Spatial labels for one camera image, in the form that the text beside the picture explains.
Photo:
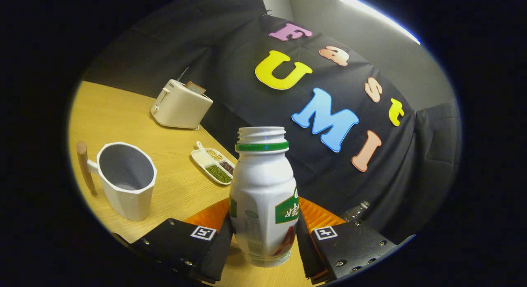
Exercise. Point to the toast slice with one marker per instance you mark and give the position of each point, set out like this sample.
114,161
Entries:
195,87

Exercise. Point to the wooden table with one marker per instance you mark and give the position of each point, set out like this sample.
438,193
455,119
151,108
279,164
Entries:
123,118

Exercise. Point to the clear plastic water bottle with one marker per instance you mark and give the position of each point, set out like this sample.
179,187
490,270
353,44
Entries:
355,212

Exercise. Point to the cream toaster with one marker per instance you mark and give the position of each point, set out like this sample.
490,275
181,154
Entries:
181,110

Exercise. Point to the white juice bottle green label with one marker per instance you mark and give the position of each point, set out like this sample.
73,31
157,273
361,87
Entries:
263,184

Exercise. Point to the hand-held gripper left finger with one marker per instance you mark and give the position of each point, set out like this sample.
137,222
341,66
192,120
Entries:
216,258

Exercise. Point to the black backdrop cloth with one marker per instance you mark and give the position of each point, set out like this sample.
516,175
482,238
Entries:
247,101

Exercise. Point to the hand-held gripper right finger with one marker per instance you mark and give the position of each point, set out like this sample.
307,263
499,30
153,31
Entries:
306,254

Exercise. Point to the white divided bean dish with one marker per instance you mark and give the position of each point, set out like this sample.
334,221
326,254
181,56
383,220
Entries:
204,159

